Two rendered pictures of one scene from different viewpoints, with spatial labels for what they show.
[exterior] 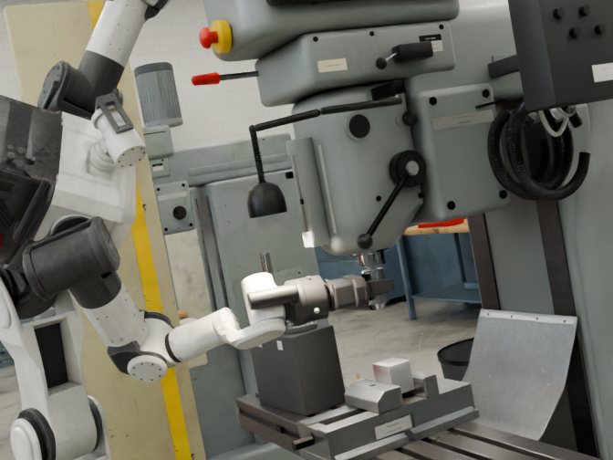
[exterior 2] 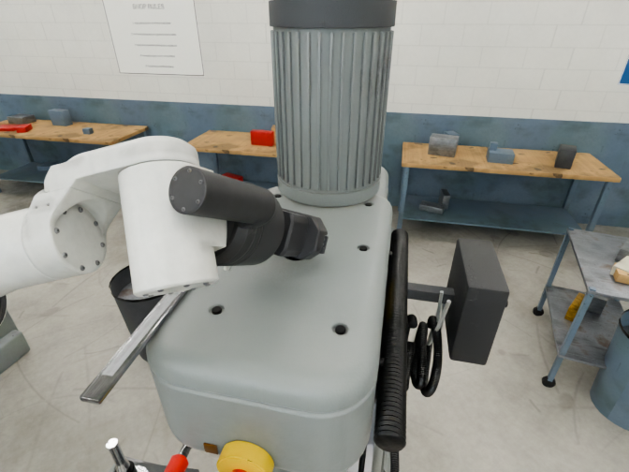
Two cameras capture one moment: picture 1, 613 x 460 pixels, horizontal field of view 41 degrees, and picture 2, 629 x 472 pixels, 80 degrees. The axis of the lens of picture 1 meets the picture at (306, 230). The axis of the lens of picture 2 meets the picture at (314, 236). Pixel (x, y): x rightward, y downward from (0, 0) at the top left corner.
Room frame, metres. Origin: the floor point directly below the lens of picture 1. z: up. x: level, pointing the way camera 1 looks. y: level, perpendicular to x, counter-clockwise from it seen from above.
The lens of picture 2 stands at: (1.36, 0.22, 2.18)
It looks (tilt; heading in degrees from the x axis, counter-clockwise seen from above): 30 degrees down; 308
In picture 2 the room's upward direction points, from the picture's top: straight up
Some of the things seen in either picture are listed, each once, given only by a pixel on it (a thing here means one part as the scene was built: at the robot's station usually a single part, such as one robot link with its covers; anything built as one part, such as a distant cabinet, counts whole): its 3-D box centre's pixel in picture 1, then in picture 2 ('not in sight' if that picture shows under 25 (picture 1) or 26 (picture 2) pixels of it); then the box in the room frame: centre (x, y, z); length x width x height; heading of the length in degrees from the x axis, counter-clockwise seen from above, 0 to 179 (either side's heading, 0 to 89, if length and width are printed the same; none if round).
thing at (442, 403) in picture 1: (386, 409); not in sight; (1.64, -0.09, 0.99); 0.35 x 0.15 x 0.11; 118
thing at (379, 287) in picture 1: (379, 287); not in sight; (1.63, -0.12, 1.23); 0.06 x 0.02 x 0.03; 102
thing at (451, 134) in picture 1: (433, 156); not in sight; (1.75, -0.29, 1.47); 0.24 x 0.19 x 0.26; 26
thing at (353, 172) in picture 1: (356, 171); not in sight; (1.66, -0.12, 1.47); 0.21 x 0.19 x 0.32; 26
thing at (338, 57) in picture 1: (354, 64); not in sight; (1.68, -0.15, 1.68); 0.34 x 0.24 x 0.10; 116
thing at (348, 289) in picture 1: (331, 296); not in sight; (1.64, -0.03, 1.23); 0.13 x 0.12 x 0.10; 12
